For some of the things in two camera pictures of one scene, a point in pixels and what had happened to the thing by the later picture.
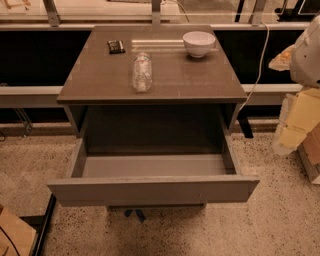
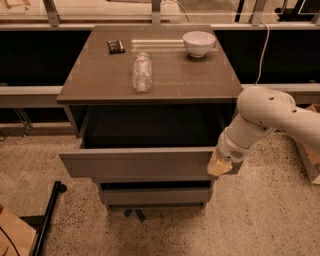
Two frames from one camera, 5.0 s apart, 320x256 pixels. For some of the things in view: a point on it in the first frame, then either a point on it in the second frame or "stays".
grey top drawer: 82,189 to 136,163
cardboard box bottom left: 17,237 stays
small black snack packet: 116,47 stays
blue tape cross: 138,212 stays
